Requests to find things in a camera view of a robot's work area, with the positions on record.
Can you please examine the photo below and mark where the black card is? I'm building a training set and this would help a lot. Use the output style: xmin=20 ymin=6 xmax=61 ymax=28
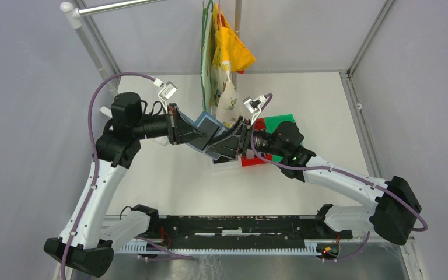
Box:
xmin=196 ymin=118 xmax=220 ymax=149

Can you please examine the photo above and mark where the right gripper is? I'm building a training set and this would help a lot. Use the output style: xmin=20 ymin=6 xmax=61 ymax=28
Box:
xmin=207 ymin=115 xmax=286 ymax=159

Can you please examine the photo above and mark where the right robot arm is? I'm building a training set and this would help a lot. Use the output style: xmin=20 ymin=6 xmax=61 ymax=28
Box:
xmin=204 ymin=118 xmax=429 ymax=245

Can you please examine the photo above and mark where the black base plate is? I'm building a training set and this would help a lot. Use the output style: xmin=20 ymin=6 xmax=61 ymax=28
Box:
xmin=142 ymin=215 xmax=353 ymax=250

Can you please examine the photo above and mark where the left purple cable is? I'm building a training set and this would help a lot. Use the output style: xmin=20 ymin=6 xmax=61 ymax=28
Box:
xmin=59 ymin=72 xmax=194 ymax=280

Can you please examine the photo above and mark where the blue card holder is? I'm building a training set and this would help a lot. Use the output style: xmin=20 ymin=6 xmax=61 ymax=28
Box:
xmin=182 ymin=112 xmax=228 ymax=160

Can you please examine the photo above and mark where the red bin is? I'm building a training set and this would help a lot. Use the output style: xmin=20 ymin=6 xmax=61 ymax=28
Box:
xmin=241 ymin=118 xmax=267 ymax=167

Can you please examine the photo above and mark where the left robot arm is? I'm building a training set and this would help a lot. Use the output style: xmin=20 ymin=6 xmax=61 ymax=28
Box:
xmin=44 ymin=92 xmax=205 ymax=277

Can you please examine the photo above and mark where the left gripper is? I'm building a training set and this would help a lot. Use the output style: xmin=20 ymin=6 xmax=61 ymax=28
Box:
xmin=132 ymin=103 xmax=207 ymax=145

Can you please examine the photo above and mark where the vertical rack pole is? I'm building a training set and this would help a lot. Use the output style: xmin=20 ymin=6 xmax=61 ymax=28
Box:
xmin=232 ymin=0 xmax=243 ymax=93

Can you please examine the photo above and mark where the green bin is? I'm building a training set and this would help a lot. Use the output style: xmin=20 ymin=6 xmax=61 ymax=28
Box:
xmin=265 ymin=114 xmax=305 ymax=166

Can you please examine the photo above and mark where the hanging patterned cloth bag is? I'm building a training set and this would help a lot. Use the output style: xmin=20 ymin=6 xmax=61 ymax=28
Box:
xmin=200 ymin=1 xmax=242 ymax=128

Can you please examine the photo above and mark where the white cable duct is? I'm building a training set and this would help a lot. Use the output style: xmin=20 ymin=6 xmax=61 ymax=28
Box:
xmin=115 ymin=241 xmax=341 ymax=256

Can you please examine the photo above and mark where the white bin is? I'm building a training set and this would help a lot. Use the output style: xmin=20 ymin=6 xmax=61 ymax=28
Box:
xmin=212 ymin=156 xmax=240 ymax=168

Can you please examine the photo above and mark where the white clothes rack pole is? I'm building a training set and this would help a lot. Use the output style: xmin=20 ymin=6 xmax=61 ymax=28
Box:
xmin=60 ymin=1 xmax=154 ymax=79

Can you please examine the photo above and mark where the yellow cloth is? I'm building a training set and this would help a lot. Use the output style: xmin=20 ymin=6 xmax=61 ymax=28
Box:
xmin=212 ymin=3 xmax=256 ymax=74

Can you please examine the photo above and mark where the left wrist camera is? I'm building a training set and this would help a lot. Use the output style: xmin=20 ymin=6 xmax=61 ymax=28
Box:
xmin=153 ymin=78 xmax=177 ymax=113

